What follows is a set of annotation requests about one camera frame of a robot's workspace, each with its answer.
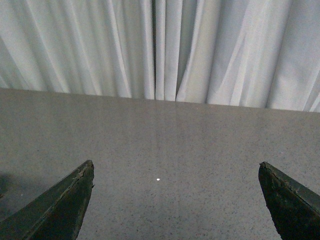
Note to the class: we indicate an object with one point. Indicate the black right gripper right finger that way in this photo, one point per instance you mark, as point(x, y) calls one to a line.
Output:
point(294, 208)

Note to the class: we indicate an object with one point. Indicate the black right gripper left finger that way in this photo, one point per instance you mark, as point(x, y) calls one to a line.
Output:
point(57, 214)

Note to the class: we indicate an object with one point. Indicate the white pleated curtain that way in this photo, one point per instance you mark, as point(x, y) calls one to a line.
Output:
point(251, 53)

